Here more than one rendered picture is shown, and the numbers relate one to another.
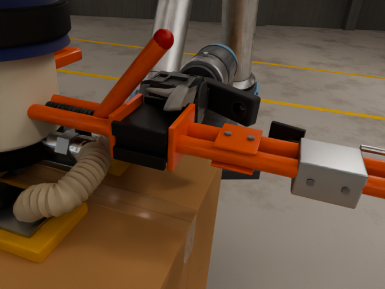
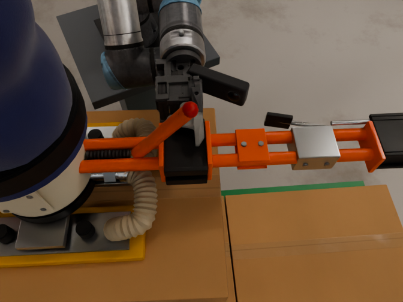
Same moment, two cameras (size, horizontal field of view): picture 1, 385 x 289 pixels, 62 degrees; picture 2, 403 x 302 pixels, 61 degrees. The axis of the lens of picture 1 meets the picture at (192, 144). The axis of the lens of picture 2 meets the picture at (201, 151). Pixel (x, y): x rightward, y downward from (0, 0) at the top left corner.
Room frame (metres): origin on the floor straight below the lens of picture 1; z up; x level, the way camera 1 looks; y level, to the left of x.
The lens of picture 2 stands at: (0.09, 0.12, 1.69)
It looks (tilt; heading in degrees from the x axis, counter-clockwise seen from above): 60 degrees down; 341
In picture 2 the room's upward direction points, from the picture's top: straight up
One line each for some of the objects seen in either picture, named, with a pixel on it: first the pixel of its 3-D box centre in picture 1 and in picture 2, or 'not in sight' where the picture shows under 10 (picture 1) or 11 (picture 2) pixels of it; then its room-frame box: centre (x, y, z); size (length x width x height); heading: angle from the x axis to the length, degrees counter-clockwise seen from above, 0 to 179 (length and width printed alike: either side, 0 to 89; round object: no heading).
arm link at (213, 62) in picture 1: (202, 79); (182, 54); (0.58, -0.01, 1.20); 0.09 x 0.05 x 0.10; 76
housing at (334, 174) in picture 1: (326, 171); (312, 148); (0.31, -0.16, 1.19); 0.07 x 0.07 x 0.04; 75
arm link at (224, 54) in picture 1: (212, 70); (180, 26); (0.66, -0.03, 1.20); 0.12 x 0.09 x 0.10; 166
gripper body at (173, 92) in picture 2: (185, 94); (180, 87); (0.50, 0.02, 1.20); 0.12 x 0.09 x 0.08; 166
